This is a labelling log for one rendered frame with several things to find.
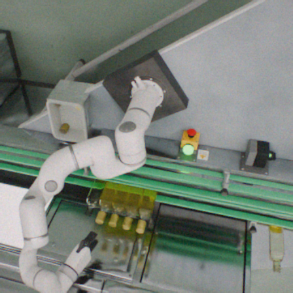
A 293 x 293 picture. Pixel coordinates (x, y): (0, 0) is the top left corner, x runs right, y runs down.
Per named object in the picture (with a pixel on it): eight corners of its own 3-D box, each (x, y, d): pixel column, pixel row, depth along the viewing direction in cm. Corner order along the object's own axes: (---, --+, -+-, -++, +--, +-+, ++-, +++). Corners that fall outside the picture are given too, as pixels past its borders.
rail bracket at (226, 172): (221, 171, 142) (218, 195, 134) (224, 158, 137) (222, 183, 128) (231, 172, 142) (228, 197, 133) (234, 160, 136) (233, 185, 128)
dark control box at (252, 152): (244, 151, 148) (244, 165, 142) (249, 137, 142) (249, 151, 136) (264, 154, 146) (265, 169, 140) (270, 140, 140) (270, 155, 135)
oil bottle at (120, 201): (123, 178, 163) (110, 214, 148) (123, 171, 159) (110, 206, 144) (135, 180, 162) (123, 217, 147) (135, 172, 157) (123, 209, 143)
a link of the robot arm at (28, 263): (53, 231, 115) (61, 287, 119) (30, 225, 123) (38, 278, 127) (33, 240, 109) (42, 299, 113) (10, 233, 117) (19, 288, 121)
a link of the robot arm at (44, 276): (23, 279, 116) (40, 286, 110) (43, 255, 122) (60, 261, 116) (45, 304, 124) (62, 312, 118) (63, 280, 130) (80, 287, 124)
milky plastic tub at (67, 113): (60, 127, 168) (53, 138, 162) (53, 88, 151) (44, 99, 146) (93, 133, 164) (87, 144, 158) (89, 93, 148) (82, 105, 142)
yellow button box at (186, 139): (182, 140, 153) (179, 152, 148) (184, 127, 148) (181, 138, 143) (197, 143, 152) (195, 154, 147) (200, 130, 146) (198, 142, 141)
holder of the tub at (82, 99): (62, 135, 172) (56, 144, 167) (53, 88, 152) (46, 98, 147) (95, 140, 168) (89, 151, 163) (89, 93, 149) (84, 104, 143)
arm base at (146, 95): (121, 80, 132) (110, 103, 121) (149, 68, 124) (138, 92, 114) (142, 110, 139) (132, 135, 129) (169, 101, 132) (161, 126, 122)
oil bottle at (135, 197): (135, 180, 161) (123, 216, 147) (136, 172, 157) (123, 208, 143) (147, 182, 160) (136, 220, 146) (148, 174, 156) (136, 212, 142)
